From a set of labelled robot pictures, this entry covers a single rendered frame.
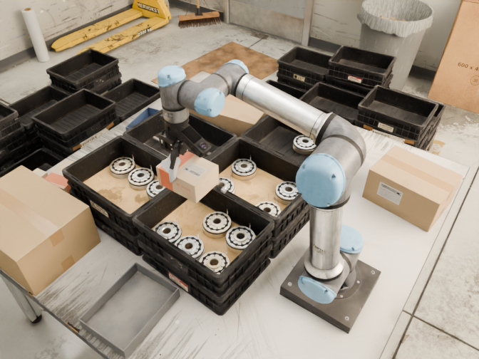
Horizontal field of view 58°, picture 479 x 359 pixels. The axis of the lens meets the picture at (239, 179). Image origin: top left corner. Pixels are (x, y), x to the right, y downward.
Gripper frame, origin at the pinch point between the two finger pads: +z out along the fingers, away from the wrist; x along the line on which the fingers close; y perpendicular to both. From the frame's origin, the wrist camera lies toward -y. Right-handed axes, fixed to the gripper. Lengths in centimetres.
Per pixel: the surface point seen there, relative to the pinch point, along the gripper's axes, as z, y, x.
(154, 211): 19.9, 12.0, 6.8
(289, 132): 27, 1, -70
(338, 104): 72, 18, -173
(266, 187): 26.9, -10.5, -32.5
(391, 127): 58, -27, -147
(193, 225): 26.8, 0.5, -0.3
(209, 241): 26.9, -8.9, 2.1
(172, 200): 21.7, 11.4, -2.2
